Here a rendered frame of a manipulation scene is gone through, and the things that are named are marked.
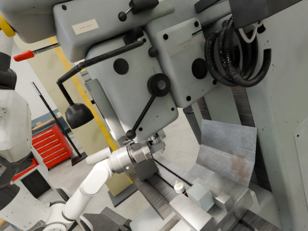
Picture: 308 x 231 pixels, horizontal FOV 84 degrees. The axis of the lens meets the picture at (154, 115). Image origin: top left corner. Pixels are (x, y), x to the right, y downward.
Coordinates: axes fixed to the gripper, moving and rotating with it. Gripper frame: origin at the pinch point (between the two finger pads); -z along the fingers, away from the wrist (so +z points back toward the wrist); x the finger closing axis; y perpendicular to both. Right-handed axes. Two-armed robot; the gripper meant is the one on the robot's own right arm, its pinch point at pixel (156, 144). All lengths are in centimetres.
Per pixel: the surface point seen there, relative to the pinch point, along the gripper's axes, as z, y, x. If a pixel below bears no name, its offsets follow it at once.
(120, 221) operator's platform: 57, 84, 65
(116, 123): 9.2, -15.6, -5.2
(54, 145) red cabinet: 239, 71, 390
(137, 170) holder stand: 15.1, 20.2, 21.9
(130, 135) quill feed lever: 5.6, -13.7, -16.5
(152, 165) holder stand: 7.0, 22.6, 23.6
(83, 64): 6.7, -34.4, -23.3
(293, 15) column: -64, -24, -2
